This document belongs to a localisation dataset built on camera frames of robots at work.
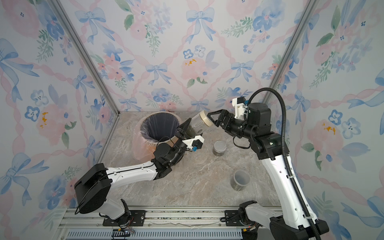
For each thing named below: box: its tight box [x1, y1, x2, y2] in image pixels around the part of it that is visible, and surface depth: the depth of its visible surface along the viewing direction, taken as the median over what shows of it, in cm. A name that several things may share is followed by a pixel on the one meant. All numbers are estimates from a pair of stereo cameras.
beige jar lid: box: [199, 110, 214, 127], surface depth 63 cm
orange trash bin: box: [133, 111, 182, 161], surface depth 85 cm
